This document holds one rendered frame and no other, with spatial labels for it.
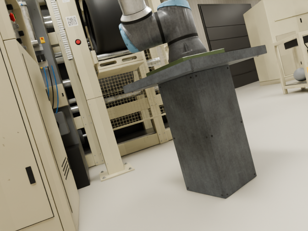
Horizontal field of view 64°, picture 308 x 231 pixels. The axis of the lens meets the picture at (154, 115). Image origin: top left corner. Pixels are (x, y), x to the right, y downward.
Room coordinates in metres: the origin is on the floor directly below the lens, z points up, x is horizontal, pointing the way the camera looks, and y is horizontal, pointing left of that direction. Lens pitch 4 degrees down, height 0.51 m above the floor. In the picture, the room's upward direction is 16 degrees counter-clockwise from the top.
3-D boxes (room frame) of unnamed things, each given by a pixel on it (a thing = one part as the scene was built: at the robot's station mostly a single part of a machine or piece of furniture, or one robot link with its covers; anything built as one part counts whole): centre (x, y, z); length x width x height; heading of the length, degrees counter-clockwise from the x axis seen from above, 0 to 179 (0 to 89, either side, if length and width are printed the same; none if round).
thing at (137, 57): (1.94, 0.14, 0.83); 0.36 x 0.09 x 0.06; 105
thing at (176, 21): (1.20, -0.22, 0.82); 0.17 x 0.15 x 0.18; 84
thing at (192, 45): (1.20, -0.23, 0.69); 0.19 x 0.19 x 0.10
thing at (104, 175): (1.98, 0.42, 0.01); 0.27 x 0.27 x 0.02; 15
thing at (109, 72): (2.07, 0.18, 0.80); 0.37 x 0.36 x 0.02; 15
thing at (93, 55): (2.02, 0.35, 0.90); 0.40 x 0.03 x 0.10; 15
